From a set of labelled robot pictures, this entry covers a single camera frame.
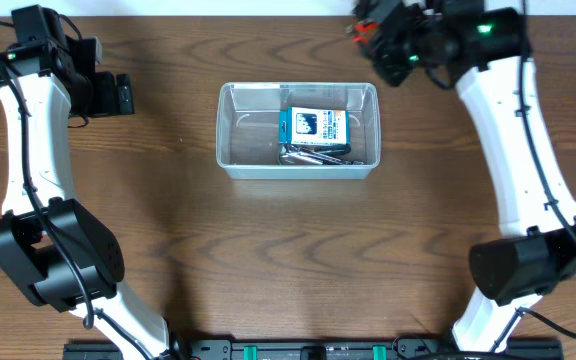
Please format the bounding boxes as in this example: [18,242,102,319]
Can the red handled pliers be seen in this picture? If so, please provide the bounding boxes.
[346,19,378,46]

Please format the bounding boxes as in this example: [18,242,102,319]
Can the small steel hammer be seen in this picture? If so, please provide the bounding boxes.
[278,144,351,165]

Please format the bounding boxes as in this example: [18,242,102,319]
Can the clear plastic storage box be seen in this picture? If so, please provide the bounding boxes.
[216,82,381,180]

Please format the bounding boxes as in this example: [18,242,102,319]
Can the blue white cardboard box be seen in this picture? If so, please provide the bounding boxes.
[278,107,351,146]

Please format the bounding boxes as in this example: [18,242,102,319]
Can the silver combination wrench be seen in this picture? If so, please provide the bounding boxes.
[286,150,363,165]

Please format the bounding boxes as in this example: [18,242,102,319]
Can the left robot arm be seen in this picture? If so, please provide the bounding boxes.
[0,5,182,359]

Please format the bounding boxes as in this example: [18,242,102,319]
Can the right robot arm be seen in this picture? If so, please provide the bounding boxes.
[351,0,576,359]

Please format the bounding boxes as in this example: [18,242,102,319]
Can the left black cable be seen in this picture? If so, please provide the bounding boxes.
[0,13,157,360]

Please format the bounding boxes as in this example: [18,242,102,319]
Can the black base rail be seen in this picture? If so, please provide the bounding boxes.
[62,336,565,360]

